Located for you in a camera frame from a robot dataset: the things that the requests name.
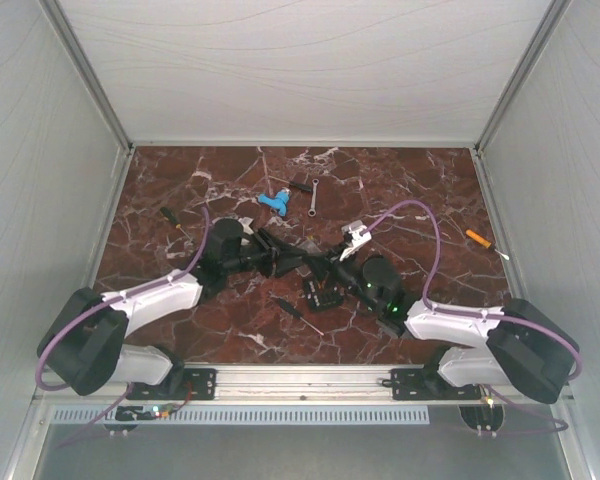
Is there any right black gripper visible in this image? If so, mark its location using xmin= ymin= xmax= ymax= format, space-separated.
xmin=305 ymin=240 xmax=380 ymax=312

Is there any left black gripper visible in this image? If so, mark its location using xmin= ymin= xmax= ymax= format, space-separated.
xmin=225 ymin=229 xmax=308 ymax=280

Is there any black fuse box base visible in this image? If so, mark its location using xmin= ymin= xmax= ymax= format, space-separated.
xmin=303 ymin=278 xmax=344 ymax=313

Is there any clear plastic fuse box cover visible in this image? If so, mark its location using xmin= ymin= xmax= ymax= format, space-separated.
xmin=300 ymin=239 xmax=320 ymax=254

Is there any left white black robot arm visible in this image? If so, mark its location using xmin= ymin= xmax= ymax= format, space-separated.
xmin=35 ymin=218 xmax=307 ymax=398

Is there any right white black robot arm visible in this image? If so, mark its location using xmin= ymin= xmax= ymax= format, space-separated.
xmin=304 ymin=253 xmax=582 ymax=404

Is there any small black screwdriver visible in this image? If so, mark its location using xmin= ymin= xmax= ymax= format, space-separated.
xmin=274 ymin=298 xmax=324 ymax=336

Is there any silver combination wrench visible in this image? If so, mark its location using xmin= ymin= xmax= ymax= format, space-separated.
xmin=307 ymin=179 xmax=320 ymax=218

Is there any blue plastic fitting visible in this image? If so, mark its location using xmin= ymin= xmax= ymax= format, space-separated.
xmin=257 ymin=188 xmax=291 ymax=217

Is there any black yellow screwdriver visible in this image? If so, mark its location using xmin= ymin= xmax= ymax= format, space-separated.
xmin=159 ymin=207 xmax=192 ymax=241

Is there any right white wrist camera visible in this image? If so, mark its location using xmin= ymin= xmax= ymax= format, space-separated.
xmin=339 ymin=220 xmax=372 ymax=262

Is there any black handled screwdriver top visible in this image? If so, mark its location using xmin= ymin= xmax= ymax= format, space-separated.
xmin=270 ymin=176 xmax=313 ymax=192

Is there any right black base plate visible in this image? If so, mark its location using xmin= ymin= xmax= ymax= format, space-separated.
xmin=381 ymin=368 xmax=482 ymax=401

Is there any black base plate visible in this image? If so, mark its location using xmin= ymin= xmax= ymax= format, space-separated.
xmin=127 ymin=367 xmax=217 ymax=401
xmin=381 ymin=368 xmax=482 ymax=401

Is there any aluminium mounting rail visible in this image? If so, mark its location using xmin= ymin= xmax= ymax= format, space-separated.
xmin=37 ymin=363 xmax=576 ymax=401

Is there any orange handled screwdriver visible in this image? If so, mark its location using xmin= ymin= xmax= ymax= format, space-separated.
xmin=465 ymin=229 xmax=510 ymax=261

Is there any grey slotted cable duct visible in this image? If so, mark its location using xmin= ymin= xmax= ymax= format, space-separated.
xmin=52 ymin=405 xmax=430 ymax=426

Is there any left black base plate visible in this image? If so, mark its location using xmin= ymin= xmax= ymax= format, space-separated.
xmin=127 ymin=367 xmax=217 ymax=401

